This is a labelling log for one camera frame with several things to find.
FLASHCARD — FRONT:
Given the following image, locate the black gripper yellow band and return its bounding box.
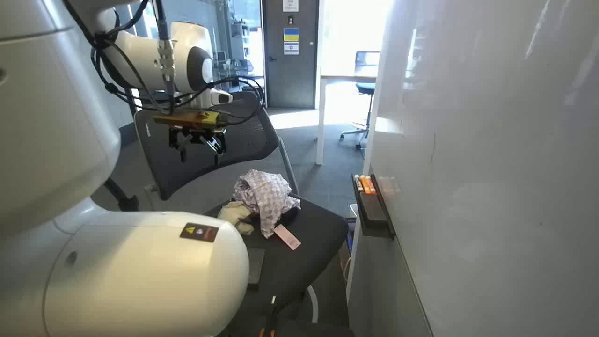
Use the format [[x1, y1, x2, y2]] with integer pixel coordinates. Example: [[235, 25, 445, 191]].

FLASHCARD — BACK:
[[155, 111, 226, 163]]

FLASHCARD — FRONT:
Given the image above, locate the patterned clothing with pink tag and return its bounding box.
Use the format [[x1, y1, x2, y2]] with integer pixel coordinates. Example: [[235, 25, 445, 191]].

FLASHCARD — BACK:
[[232, 169, 301, 238]]

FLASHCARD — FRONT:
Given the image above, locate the cream knitted cloth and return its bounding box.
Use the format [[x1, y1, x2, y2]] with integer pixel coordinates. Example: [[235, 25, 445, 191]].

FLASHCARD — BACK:
[[217, 201, 254, 236]]

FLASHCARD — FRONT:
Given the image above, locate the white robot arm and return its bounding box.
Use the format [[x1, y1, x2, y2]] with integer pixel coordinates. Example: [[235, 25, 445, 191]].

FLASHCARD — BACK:
[[0, 0, 248, 337]]

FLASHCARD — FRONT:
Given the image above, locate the black mesh chair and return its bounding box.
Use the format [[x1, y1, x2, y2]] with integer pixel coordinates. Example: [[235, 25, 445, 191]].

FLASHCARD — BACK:
[[134, 94, 346, 313]]

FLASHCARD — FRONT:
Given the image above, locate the blue office chair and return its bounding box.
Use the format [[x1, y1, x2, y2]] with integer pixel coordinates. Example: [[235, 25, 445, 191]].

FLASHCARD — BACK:
[[338, 51, 379, 150]]

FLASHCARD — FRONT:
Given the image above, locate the white table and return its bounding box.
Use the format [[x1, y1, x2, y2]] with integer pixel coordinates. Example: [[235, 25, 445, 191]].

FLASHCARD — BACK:
[[314, 73, 372, 165]]

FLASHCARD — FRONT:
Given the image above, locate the dark grey door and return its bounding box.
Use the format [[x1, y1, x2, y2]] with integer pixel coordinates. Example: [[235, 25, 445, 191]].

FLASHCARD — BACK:
[[261, 0, 319, 109]]

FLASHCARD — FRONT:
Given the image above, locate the orange marker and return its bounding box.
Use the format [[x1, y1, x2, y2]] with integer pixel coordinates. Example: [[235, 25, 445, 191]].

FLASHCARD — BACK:
[[359, 176, 376, 195]]

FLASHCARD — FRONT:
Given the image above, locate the white whiteboard panel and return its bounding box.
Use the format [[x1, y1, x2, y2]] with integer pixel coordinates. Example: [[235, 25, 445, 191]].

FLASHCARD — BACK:
[[348, 0, 599, 337]]

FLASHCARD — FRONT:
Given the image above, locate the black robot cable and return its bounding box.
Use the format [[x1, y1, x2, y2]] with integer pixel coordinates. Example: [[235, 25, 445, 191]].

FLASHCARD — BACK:
[[61, 0, 269, 130]]

